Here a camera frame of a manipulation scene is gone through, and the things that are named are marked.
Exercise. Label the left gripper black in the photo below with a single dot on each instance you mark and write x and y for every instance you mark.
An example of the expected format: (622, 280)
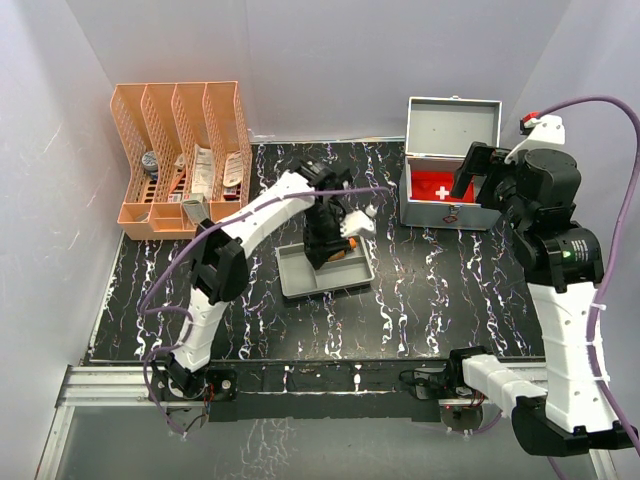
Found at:
(319, 249)

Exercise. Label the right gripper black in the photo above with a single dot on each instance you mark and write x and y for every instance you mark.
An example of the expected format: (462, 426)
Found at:
(483, 159)

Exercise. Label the brown bottle orange cap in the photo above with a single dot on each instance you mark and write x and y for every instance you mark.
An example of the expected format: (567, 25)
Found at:
(352, 244)

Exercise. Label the grey metal case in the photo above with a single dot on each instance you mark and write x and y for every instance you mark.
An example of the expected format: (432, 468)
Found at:
(439, 132)

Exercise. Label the grey plastic divided tray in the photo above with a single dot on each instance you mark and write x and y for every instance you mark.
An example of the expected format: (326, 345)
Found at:
(299, 279)

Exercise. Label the red first aid kit pouch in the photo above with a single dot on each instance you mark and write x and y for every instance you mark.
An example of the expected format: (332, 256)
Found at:
(436, 187)

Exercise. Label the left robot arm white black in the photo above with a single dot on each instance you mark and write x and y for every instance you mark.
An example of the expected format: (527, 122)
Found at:
(218, 262)

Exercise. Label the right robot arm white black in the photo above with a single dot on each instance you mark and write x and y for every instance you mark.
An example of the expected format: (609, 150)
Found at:
(562, 262)

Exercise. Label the white medicine box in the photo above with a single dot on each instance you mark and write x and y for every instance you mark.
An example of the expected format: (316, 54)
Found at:
(196, 207)

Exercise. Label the red white small box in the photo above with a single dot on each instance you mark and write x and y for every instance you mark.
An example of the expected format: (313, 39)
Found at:
(232, 193)

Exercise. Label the white oval barcode package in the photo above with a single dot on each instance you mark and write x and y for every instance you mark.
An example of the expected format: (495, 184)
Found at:
(233, 170)

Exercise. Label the white paper packet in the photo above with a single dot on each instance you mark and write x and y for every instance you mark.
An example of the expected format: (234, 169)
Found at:
(203, 172)

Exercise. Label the orange plastic file organizer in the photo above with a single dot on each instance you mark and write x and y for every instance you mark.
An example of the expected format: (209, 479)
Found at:
(170, 119)

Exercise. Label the round tape tin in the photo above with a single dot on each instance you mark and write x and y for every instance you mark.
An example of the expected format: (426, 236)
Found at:
(149, 162)

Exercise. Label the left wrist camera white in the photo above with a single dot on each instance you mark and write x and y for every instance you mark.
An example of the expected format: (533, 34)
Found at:
(359, 223)

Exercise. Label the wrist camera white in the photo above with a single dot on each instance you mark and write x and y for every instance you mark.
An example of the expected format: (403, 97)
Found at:
(359, 223)
(545, 132)

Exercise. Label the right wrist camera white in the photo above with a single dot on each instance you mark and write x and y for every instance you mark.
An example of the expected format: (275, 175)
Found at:
(545, 132)

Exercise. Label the aluminium frame rail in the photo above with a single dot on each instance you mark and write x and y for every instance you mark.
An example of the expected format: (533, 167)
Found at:
(276, 419)

